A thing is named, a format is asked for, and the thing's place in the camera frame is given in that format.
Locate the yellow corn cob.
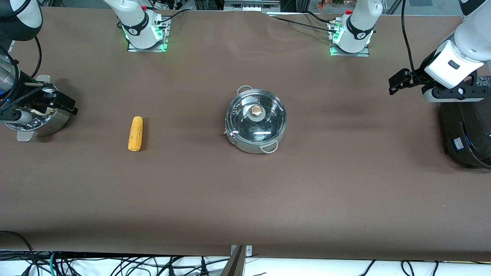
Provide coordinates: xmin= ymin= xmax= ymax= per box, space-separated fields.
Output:
xmin=128 ymin=116 xmax=143 ymax=152

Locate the glass lid with gold knob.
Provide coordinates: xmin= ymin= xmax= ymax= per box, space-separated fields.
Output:
xmin=226 ymin=89 xmax=287 ymax=141

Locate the steel steamer pot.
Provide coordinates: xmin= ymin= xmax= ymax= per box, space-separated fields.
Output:
xmin=15 ymin=75 xmax=73 ymax=142

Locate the black round cooker appliance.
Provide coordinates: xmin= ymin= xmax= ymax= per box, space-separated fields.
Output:
xmin=439 ymin=69 xmax=491 ymax=169

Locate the orange red decoration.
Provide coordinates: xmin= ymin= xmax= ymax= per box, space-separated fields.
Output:
xmin=316 ymin=0 xmax=348 ymax=11

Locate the grey power strip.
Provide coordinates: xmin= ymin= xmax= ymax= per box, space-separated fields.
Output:
xmin=224 ymin=0 xmax=281 ymax=12

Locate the brown table cover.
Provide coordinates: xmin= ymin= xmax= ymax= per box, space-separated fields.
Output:
xmin=0 ymin=6 xmax=491 ymax=262

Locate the grey angled strip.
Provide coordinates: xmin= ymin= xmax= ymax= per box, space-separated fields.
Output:
xmin=219 ymin=245 xmax=246 ymax=276

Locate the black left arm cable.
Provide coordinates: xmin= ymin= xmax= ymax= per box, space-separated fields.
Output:
xmin=400 ymin=0 xmax=422 ymax=75

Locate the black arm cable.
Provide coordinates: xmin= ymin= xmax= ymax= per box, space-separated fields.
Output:
xmin=400 ymin=0 xmax=422 ymax=75
xmin=0 ymin=36 xmax=42 ymax=115

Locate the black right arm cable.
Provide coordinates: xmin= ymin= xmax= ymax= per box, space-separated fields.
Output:
xmin=0 ymin=36 xmax=42 ymax=115

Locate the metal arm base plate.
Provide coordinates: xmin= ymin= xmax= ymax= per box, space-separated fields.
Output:
xmin=329 ymin=21 xmax=371 ymax=58
xmin=127 ymin=15 xmax=170 ymax=53

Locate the black base cable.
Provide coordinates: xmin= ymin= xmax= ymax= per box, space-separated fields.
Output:
xmin=268 ymin=15 xmax=335 ymax=32
xmin=155 ymin=8 xmax=194 ymax=24
xmin=305 ymin=11 xmax=334 ymax=24

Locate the teal cable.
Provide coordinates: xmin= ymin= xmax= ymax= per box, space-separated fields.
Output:
xmin=48 ymin=251 xmax=59 ymax=276

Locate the steel pot with grey handles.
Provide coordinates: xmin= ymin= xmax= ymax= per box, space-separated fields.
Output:
xmin=224 ymin=85 xmax=287 ymax=154

